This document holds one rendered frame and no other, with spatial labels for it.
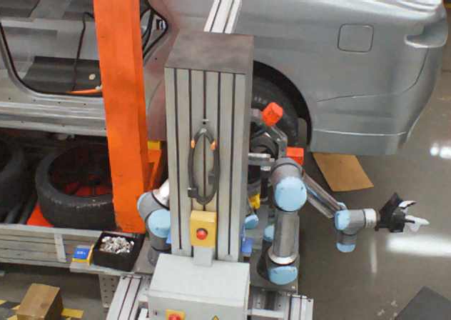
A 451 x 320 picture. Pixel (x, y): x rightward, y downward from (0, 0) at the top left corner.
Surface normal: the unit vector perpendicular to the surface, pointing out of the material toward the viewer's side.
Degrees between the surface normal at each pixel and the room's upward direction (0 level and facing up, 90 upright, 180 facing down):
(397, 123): 92
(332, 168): 1
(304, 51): 90
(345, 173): 1
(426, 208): 0
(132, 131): 90
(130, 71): 90
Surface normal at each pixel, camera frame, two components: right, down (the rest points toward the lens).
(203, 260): -0.14, 0.61
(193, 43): 0.02, -0.79
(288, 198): 0.11, 0.50
